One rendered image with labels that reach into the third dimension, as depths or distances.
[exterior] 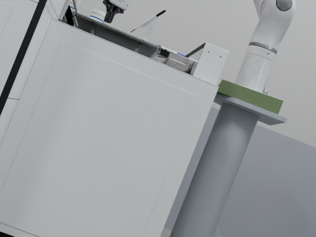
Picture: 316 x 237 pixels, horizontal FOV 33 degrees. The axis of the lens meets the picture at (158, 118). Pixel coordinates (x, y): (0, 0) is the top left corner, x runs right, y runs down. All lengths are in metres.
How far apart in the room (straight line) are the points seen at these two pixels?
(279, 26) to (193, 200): 0.77
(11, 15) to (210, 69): 0.73
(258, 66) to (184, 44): 1.68
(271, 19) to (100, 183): 0.93
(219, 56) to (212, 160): 0.42
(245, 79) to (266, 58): 0.12
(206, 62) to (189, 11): 1.91
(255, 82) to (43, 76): 0.84
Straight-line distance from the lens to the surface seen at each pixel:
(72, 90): 1.84
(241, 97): 2.06
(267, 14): 2.17
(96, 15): 2.76
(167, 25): 3.81
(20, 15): 1.69
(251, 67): 2.16
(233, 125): 2.11
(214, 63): 1.95
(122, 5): 2.21
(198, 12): 3.84
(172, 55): 2.12
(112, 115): 1.84
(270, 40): 2.19
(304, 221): 3.85
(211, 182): 2.11
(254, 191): 3.76
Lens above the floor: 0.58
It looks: 2 degrees up
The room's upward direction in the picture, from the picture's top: 22 degrees clockwise
